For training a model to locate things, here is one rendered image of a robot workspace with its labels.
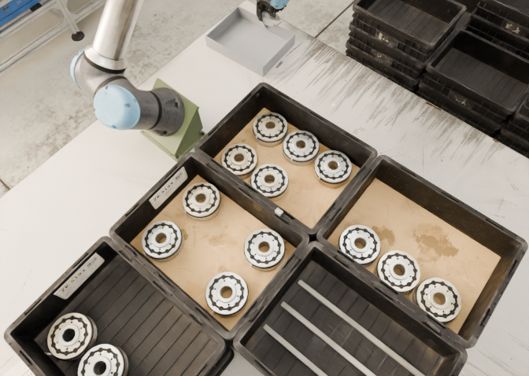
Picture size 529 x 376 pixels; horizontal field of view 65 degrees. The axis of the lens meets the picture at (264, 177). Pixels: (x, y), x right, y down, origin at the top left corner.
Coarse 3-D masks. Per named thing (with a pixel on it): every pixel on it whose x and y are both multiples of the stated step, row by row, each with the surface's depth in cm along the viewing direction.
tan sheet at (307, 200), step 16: (272, 128) 126; (288, 128) 125; (256, 144) 123; (320, 144) 122; (240, 160) 121; (272, 160) 120; (288, 176) 118; (304, 176) 118; (352, 176) 117; (288, 192) 115; (304, 192) 115; (320, 192) 115; (336, 192) 115; (288, 208) 113; (304, 208) 113; (320, 208) 113
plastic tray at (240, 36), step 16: (240, 16) 166; (256, 16) 160; (224, 32) 163; (240, 32) 162; (256, 32) 162; (272, 32) 161; (288, 32) 156; (224, 48) 153; (240, 48) 159; (256, 48) 158; (272, 48) 158; (288, 48) 157; (240, 64) 155; (256, 64) 148; (272, 64) 153
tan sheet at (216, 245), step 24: (168, 216) 113; (216, 216) 113; (240, 216) 112; (192, 240) 110; (216, 240) 110; (240, 240) 109; (168, 264) 107; (192, 264) 107; (216, 264) 106; (240, 264) 106; (192, 288) 104; (240, 312) 101
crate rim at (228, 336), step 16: (224, 176) 107; (240, 192) 105; (272, 208) 102; (288, 224) 102; (304, 240) 98; (160, 272) 96; (176, 288) 94; (272, 288) 93; (192, 304) 92; (256, 304) 92; (208, 320) 90; (240, 320) 90; (224, 336) 89
